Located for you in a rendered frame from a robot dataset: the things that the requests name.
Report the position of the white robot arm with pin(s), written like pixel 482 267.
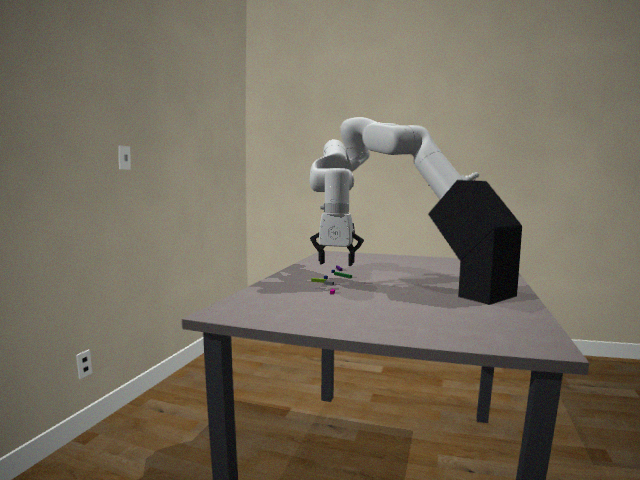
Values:
pixel 392 140

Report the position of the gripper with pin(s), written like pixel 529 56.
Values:
pixel 336 229

